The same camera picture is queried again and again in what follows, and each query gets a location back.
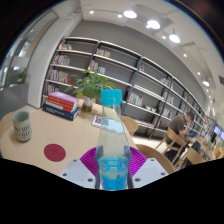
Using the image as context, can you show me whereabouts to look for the grey shelf unit with books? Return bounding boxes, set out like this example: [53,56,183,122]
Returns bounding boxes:
[41,35,214,141]

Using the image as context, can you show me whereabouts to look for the flat round red coaster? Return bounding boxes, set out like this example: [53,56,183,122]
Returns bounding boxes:
[43,143,67,163]

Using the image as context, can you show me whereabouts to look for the clear bottle with blue cap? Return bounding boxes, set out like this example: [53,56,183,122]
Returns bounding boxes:
[95,88,132,192]

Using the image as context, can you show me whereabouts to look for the grey-green patterned cup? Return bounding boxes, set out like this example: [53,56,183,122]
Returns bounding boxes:
[12,110,33,142]

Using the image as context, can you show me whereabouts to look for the green potted plant, white pot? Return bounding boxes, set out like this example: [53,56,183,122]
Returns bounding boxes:
[64,69,118,113]

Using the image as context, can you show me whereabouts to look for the round ceiling lights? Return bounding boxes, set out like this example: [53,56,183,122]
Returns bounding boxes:
[88,9,212,88]

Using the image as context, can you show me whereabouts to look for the red book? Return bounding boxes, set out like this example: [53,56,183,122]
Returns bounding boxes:
[44,98,79,113]

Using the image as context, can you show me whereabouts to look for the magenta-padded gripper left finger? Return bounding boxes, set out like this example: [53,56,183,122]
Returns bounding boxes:
[59,145,103,191]

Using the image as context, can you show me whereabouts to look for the round-backed wooden chair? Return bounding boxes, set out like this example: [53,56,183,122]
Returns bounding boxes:
[121,115,139,136]
[135,143,176,175]

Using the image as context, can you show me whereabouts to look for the slatted wooden chair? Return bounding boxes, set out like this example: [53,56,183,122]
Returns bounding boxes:
[154,127,188,164]
[179,146,208,168]

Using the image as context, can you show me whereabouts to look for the person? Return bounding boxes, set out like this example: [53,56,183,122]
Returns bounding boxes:
[168,111,195,143]

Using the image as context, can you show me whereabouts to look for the small distant potted plant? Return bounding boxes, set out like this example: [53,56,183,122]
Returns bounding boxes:
[15,68,31,84]

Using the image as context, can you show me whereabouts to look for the dark blue book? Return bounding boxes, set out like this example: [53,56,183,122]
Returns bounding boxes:
[42,103,80,122]

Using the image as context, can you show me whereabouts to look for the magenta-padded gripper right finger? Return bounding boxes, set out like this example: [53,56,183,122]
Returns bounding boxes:
[123,145,169,191]

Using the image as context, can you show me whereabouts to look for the pink book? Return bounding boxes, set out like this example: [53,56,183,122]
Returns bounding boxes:
[47,91,80,105]

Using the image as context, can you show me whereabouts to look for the white flat book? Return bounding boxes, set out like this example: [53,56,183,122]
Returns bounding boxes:
[91,114,104,129]

